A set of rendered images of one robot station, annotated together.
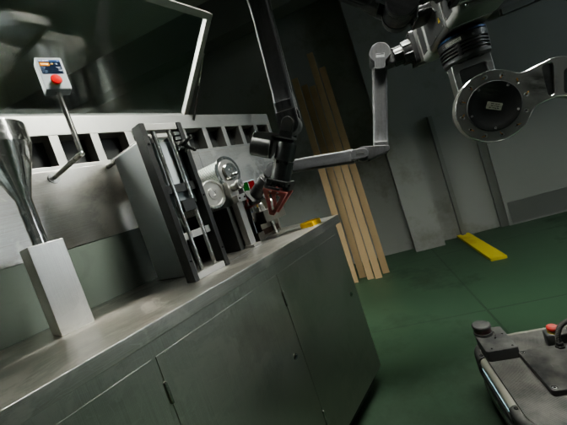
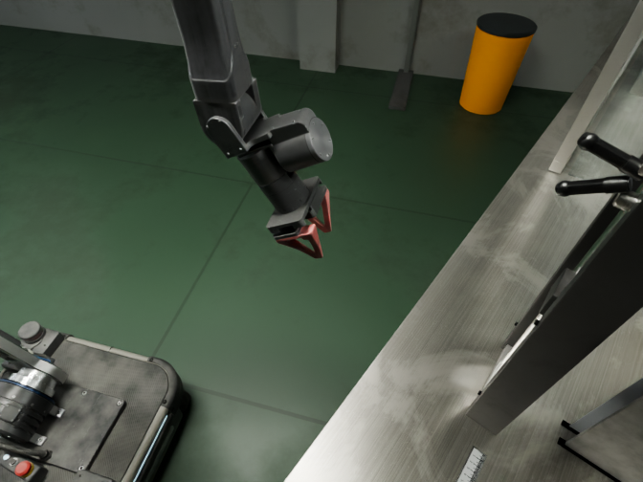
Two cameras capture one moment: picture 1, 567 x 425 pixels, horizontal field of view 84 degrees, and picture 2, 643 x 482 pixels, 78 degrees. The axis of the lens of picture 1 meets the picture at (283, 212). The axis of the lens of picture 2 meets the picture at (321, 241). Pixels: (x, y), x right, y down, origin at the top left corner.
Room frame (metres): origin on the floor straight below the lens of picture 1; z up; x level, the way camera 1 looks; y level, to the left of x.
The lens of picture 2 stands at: (1.35, 0.02, 1.54)
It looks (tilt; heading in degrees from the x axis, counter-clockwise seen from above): 49 degrees down; 180
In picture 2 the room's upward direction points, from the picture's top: straight up
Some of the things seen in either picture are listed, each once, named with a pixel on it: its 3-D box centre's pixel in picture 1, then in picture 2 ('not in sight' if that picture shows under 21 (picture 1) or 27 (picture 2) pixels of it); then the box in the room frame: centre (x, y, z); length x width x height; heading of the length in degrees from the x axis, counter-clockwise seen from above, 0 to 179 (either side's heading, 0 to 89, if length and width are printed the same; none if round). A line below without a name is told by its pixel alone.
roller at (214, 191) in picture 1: (196, 200); not in sight; (1.43, 0.35, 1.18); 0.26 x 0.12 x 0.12; 52
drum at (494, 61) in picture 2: not in sight; (492, 66); (-1.35, 1.20, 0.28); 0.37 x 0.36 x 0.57; 75
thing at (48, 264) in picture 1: (39, 239); not in sight; (0.95, 0.71, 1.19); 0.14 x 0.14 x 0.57
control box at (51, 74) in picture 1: (52, 76); not in sight; (1.03, 0.55, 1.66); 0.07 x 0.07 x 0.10; 39
